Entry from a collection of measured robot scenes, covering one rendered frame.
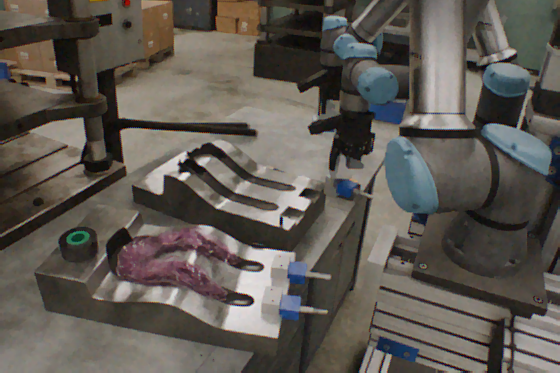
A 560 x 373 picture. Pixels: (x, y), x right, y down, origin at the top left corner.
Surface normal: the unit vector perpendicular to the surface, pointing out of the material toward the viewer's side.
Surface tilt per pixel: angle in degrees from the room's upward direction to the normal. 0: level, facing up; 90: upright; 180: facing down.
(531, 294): 0
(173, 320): 90
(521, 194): 92
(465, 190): 84
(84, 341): 0
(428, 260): 0
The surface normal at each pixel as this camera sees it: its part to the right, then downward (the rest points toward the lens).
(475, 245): -0.64, 0.01
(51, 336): 0.06, -0.89
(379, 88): 0.16, 0.46
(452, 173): 0.17, 0.12
